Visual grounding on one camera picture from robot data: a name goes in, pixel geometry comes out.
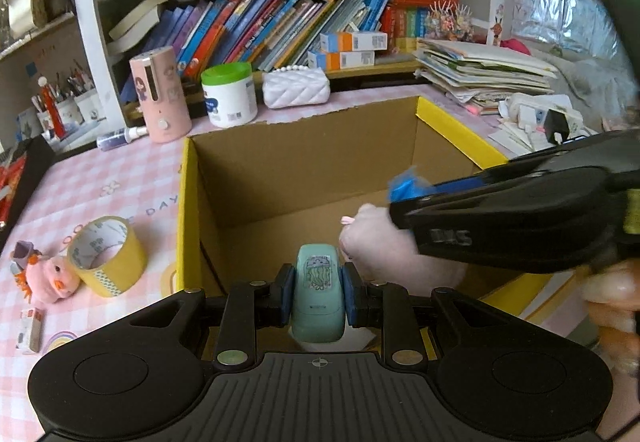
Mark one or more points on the white power strip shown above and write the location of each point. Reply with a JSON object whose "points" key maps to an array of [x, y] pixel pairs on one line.
{"points": [[525, 114]]}

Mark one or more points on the black plug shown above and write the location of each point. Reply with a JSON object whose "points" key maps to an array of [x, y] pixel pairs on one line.
{"points": [[554, 124]]}

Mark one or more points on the colourful paper craft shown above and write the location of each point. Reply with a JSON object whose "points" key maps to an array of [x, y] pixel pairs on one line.
{"points": [[447, 22]]}

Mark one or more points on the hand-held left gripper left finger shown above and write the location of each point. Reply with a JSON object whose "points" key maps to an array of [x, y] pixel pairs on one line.
{"points": [[287, 294]]}

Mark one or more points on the teal handheld device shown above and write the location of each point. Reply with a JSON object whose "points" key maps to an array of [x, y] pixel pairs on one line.
{"points": [[317, 302]]}

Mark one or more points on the pink humidifier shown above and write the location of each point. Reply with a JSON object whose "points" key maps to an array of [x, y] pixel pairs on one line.
{"points": [[162, 97]]}

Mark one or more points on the red foil packet bundle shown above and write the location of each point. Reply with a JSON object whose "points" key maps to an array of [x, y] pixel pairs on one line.
{"points": [[7, 187]]}

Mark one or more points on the orange white small box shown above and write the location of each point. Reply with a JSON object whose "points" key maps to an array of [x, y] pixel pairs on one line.
{"points": [[350, 42], [340, 60]]}

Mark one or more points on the black electronic keyboard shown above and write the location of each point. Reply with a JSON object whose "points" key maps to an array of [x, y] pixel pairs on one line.
{"points": [[27, 182]]}

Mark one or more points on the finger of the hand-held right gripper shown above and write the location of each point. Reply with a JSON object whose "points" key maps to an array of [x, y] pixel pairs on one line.
{"points": [[450, 187]]}

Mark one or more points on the large pink plush toy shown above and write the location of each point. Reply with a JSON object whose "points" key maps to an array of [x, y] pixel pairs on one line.
{"points": [[380, 247]]}

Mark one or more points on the person's right hand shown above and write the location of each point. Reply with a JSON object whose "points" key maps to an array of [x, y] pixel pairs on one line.
{"points": [[612, 292]]}

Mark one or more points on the red boxed book set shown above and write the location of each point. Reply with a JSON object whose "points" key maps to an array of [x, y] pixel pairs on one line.
{"points": [[415, 17]]}

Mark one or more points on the white jar green lid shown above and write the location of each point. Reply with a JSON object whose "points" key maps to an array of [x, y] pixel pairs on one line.
{"points": [[230, 97]]}

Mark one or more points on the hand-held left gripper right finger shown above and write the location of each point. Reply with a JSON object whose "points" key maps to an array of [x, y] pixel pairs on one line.
{"points": [[350, 297]]}

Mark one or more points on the white glue tube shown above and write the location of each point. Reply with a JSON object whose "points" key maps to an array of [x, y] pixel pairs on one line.
{"points": [[117, 138]]}

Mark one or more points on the purple grey toy truck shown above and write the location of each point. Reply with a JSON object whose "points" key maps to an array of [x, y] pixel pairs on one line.
{"points": [[22, 252]]}

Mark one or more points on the white quilted pouch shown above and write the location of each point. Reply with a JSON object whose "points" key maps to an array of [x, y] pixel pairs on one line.
{"points": [[295, 89]]}

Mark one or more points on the stack of papers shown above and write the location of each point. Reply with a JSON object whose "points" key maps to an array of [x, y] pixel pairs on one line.
{"points": [[480, 72]]}

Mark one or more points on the thick white book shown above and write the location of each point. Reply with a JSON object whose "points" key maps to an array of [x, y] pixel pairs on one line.
{"points": [[137, 22]]}

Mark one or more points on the yellow cardboard box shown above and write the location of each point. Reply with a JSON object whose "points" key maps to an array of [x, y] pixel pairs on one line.
{"points": [[300, 182]]}

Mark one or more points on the yellow tape roll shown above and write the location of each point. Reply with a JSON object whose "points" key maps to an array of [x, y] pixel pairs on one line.
{"points": [[125, 267]]}

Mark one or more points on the pink chick plush toy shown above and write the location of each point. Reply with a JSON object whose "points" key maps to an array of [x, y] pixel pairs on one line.
{"points": [[50, 279]]}

